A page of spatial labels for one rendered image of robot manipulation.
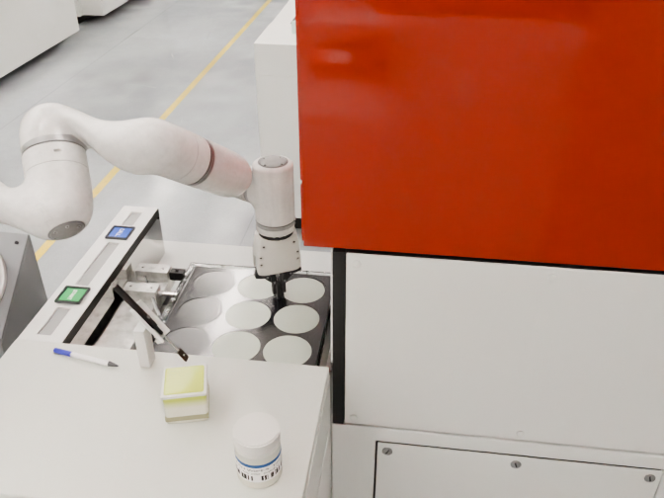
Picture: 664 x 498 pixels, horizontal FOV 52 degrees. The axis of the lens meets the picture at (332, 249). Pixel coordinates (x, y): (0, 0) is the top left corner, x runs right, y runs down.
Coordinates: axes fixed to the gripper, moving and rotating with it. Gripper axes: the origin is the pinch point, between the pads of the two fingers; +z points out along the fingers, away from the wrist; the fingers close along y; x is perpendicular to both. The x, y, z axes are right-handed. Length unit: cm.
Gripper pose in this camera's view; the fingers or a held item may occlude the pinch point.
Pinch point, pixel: (279, 288)
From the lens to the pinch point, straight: 157.0
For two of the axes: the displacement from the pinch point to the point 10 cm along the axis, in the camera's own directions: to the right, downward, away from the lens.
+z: 0.0, 8.4, 5.3
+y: -9.4, 1.8, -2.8
